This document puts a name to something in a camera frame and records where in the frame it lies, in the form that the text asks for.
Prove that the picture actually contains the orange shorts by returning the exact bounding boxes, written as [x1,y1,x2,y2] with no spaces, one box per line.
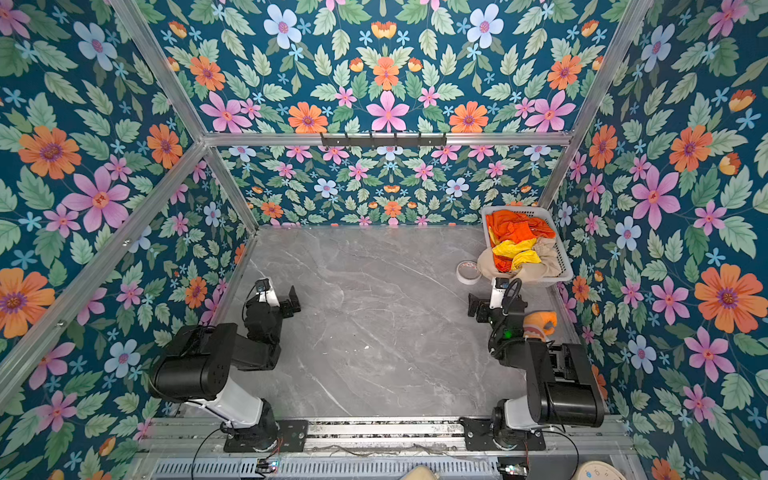
[485,210,556,248]

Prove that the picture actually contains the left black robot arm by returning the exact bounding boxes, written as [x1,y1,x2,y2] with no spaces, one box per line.
[149,278,309,454]

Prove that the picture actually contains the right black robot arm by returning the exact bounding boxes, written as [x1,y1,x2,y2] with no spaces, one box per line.
[465,294,605,451]

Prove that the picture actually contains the yellow shorts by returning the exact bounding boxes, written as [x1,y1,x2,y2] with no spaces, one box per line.
[492,238,541,273]

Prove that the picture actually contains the beige shorts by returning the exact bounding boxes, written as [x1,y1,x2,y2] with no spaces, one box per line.
[477,238,569,284]

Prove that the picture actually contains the white tape roll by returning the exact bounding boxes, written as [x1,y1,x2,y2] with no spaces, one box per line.
[455,260,482,285]

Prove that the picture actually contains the orange plush toy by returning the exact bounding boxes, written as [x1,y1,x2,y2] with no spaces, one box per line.
[523,311,558,342]

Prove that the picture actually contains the white plastic laundry basket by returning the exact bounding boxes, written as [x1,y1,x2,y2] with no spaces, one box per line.
[481,205,574,286]

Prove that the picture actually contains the beige rounded object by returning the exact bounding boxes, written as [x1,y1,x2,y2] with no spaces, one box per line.
[400,465,439,480]

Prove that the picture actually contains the white round device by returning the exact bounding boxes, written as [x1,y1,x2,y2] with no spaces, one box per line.
[571,460,626,480]

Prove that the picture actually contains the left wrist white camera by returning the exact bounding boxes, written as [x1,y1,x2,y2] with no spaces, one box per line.
[254,278,280,307]

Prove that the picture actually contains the wrist white camera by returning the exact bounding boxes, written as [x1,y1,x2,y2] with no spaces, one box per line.
[254,278,280,307]
[489,277,511,309]

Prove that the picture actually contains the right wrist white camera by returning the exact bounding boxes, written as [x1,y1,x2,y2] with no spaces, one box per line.
[489,277,511,309]

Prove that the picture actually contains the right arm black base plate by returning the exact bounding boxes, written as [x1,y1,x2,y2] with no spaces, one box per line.
[458,417,546,452]

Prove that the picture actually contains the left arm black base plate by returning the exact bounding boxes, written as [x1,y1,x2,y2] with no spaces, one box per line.
[223,420,309,453]

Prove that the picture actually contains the black wall hook rail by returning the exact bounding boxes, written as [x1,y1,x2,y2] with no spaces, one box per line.
[320,133,448,148]

